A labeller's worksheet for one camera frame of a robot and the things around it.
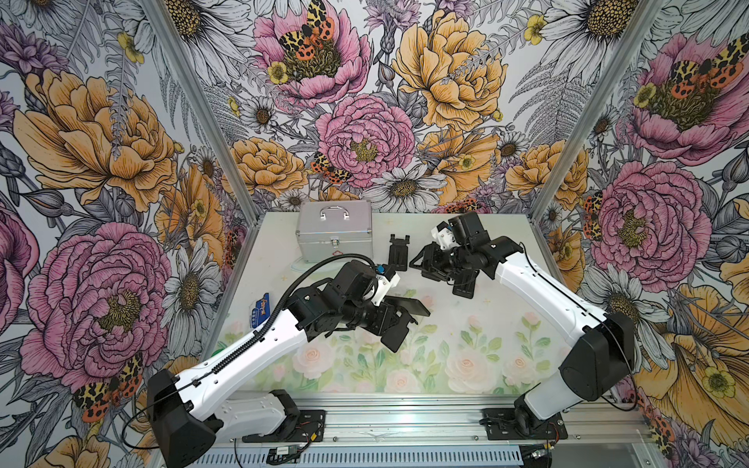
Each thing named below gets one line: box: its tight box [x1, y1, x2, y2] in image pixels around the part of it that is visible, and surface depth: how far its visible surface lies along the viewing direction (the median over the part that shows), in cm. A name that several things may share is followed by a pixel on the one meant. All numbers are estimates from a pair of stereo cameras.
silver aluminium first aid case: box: [295, 199, 374, 263], surface depth 102 cm
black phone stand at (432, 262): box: [408, 241, 480, 300], surface depth 73 cm
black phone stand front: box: [388, 234, 411, 272], surface depth 104 cm
